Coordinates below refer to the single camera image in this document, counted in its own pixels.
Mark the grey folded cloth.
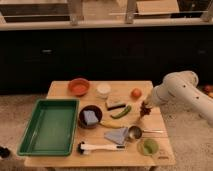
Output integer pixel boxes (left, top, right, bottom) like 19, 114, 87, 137
104, 127, 128, 145

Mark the metal measuring cup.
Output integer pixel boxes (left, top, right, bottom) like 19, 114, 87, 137
128, 126, 162, 140

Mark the yellow banana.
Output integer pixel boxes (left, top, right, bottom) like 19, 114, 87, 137
100, 121, 123, 129

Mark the green chili pepper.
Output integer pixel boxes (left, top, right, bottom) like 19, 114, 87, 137
110, 105, 132, 119

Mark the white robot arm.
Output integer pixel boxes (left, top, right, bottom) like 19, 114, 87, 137
143, 71, 213, 127

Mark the green plastic cup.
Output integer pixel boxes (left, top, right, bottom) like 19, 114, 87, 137
137, 138, 159, 156

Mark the white dish brush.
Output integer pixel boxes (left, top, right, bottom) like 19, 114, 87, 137
77, 142, 125, 154

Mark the dark brown bowl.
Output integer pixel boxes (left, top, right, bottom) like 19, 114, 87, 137
79, 105, 102, 129

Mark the blue sponge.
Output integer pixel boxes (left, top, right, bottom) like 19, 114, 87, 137
83, 110, 98, 125

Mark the wooden table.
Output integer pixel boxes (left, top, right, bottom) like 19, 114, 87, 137
25, 81, 175, 168

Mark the orange tomato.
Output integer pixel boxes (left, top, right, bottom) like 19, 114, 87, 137
131, 88, 142, 99

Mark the black object on floor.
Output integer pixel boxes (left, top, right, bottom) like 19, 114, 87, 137
0, 146, 11, 158

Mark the dark cabinet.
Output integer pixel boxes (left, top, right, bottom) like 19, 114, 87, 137
0, 26, 213, 94

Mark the red bowl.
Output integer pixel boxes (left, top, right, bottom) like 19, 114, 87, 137
68, 78, 90, 96

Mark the dark red grape bunch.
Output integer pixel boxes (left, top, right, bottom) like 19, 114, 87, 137
140, 103, 151, 118

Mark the white cup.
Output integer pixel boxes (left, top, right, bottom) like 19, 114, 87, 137
96, 83, 111, 99

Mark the green plastic tray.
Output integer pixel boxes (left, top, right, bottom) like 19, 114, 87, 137
17, 99, 79, 156

